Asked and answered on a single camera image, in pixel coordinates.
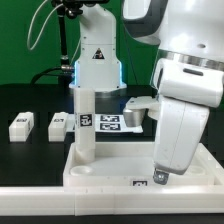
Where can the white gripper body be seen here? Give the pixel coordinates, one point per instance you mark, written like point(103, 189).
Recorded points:
point(185, 93)

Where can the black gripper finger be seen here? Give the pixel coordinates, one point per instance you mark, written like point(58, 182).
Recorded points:
point(160, 177)

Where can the white desk tabletop tray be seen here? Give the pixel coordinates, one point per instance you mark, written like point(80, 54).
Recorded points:
point(131, 164)

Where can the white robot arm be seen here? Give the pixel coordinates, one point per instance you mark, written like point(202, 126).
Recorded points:
point(186, 31)

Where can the fiducial marker sheet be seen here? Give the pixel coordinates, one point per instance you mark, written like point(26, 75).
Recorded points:
point(105, 123)

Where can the white L-shaped fence bar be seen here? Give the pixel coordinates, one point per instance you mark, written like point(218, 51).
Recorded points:
point(81, 201)

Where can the black camera stand pole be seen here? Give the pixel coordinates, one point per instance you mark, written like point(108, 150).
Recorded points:
point(71, 9)

